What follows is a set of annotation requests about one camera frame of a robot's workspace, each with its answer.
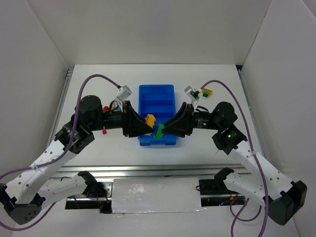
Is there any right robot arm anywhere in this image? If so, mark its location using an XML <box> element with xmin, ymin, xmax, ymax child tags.
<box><xmin>162</xmin><ymin>102</ymin><xmax>307</xmax><ymax>226</ymax></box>

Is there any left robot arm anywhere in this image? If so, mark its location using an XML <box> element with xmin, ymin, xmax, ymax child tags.
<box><xmin>0</xmin><ymin>95</ymin><xmax>153</xmax><ymax>225</ymax></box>

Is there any green rounded lego brick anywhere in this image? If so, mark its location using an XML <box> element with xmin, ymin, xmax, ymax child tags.
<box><xmin>154</xmin><ymin>123</ymin><xmax>164</xmax><ymax>139</ymax></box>

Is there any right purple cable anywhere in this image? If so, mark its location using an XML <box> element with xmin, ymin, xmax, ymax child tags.
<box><xmin>199</xmin><ymin>79</ymin><xmax>270</xmax><ymax>237</ymax></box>

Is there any purple cable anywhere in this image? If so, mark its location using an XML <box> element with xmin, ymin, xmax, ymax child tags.
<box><xmin>0</xmin><ymin>74</ymin><xmax>121</xmax><ymax>232</ymax></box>
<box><xmin>199</xmin><ymin>79</ymin><xmax>270</xmax><ymax>237</ymax></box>

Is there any white foil cover panel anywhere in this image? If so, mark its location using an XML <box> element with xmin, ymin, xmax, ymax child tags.
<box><xmin>112</xmin><ymin>178</ymin><xmax>202</xmax><ymax>214</ymax></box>

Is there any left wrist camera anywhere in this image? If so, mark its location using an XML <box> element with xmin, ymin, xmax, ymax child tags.
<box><xmin>116</xmin><ymin>85</ymin><xmax>132</xmax><ymax>102</ymax></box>

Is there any yellow striped lego brick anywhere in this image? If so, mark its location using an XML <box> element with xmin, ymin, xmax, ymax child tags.
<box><xmin>202</xmin><ymin>88</ymin><xmax>213</xmax><ymax>95</ymax></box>

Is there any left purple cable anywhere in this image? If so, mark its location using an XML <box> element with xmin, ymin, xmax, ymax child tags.
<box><xmin>0</xmin><ymin>74</ymin><xmax>121</xmax><ymax>232</ymax></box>

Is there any teal printed lego block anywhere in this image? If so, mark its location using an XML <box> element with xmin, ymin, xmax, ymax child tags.
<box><xmin>109</xmin><ymin>100</ymin><xmax>121</xmax><ymax>112</ymax></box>

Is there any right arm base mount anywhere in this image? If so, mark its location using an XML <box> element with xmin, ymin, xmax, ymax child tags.
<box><xmin>196</xmin><ymin>179</ymin><xmax>245</xmax><ymax>207</ymax></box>

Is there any blue divided plastic tray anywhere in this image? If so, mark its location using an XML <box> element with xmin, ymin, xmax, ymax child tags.
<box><xmin>138</xmin><ymin>84</ymin><xmax>178</xmax><ymax>146</ymax></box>

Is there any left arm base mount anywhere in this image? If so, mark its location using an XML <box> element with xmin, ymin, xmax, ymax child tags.
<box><xmin>65</xmin><ymin>182</ymin><xmax>113</xmax><ymax>214</ymax></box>

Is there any aluminium frame rail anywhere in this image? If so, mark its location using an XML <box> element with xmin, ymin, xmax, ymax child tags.
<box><xmin>52</xmin><ymin>164</ymin><xmax>250</xmax><ymax>179</ymax></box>

